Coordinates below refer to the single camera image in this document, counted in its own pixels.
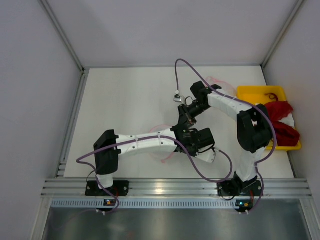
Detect white pink-trimmed laundry bag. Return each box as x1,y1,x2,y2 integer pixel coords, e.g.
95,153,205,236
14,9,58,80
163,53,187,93
205,76,237,98
147,123,181,165

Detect perforated cable duct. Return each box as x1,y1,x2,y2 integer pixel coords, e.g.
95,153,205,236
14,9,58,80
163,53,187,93
51,198,240,210

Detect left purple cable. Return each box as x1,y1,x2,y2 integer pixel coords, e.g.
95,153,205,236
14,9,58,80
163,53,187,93
76,134,234,216

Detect yellow plastic bin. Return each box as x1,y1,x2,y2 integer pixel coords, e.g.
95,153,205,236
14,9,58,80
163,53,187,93
237,86,302,152

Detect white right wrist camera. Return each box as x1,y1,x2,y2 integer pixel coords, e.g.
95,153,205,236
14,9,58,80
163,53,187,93
173,90,184,104

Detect aluminium front rail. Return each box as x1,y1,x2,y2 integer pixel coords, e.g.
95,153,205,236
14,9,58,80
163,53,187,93
40,178,312,199

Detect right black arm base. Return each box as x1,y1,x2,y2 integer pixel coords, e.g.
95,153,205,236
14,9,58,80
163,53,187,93
217,173,263,201

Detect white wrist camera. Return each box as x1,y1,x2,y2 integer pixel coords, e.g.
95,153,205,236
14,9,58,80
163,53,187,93
173,90,184,104
196,148,217,163

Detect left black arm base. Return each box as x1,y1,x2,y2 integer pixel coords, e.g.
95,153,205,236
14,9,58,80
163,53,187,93
84,178,130,197

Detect white garment in bin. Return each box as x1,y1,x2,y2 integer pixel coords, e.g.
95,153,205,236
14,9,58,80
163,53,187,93
280,113,295,128

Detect red garment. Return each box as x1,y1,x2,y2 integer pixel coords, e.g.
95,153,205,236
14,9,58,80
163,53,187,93
265,93,300,147

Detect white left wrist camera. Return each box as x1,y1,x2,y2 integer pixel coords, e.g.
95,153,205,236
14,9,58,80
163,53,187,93
196,148,217,163

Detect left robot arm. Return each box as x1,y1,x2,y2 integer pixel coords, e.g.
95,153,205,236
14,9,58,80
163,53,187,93
93,124,216,189

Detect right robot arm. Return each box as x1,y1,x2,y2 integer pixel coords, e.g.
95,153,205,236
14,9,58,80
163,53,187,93
172,81,275,183

